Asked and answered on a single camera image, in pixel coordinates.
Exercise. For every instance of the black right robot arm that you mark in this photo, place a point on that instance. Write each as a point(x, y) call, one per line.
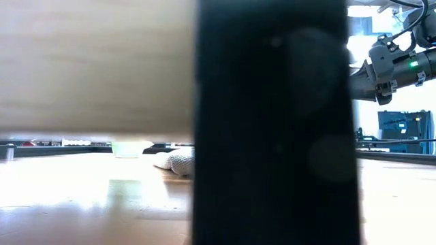
point(425, 64)

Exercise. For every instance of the green mug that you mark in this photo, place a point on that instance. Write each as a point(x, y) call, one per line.
point(131, 149)

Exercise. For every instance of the wooden shelf board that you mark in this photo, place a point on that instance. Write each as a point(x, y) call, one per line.
point(95, 68)

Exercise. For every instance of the blue black equipment case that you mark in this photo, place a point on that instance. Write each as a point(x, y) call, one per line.
point(391, 132)

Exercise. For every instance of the black aluminium table frame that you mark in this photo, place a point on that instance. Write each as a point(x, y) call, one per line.
point(51, 151)

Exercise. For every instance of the grey cloth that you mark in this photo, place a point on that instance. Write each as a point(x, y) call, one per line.
point(178, 163)

